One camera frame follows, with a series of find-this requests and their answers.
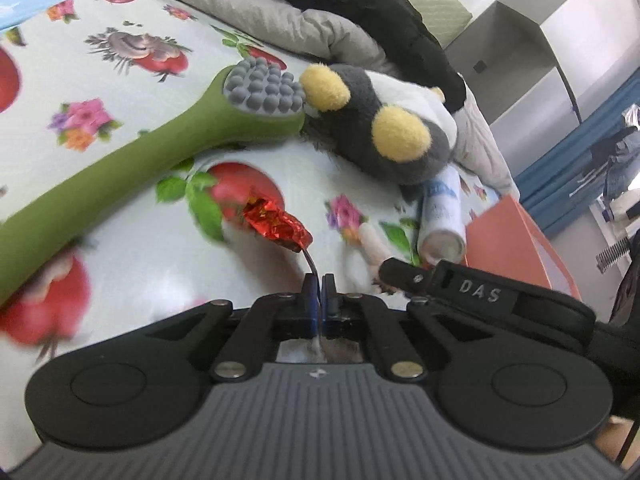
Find fruit print tablecloth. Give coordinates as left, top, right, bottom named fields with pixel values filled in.
left=0, top=0, right=501, bottom=361

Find blue curtain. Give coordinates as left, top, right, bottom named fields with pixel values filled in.
left=515, top=67, right=640, bottom=238

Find grey wardrobe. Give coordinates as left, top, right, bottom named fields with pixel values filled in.
left=445, top=0, right=640, bottom=126

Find black jacket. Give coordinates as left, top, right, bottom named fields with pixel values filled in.
left=225, top=0, right=467, bottom=113

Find red foil ornament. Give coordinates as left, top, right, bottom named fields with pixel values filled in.
left=243, top=197, right=321, bottom=278

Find beige quilted headboard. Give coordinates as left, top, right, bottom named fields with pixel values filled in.
left=350, top=0, right=473, bottom=48

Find hanging clothes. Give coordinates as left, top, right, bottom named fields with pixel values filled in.
left=587, top=105, right=640, bottom=201

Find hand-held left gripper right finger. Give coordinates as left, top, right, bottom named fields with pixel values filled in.
left=321, top=274, right=501, bottom=382

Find grey penguin plush toy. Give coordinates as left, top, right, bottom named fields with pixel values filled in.
left=299, top=62, right=458, bottom=187

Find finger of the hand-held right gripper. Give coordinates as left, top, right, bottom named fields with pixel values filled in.
left=377, top=256, right=437, bottom=306

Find green massage brush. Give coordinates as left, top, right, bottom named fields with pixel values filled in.
left=0, top=56, right=307, bottom=306

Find white spray can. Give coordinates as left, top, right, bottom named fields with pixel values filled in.
left=416, top=166, right=468, bottom=263

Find orange cardboard box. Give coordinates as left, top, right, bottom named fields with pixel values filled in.
left=462, top=195, right=583, bottom=303

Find light grey duvet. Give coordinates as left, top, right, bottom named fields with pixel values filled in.
left=122, top=0, right=521, bottom=201

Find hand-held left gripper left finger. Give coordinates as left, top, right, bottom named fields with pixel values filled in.
left=145, top=274, right=321, bottom=382

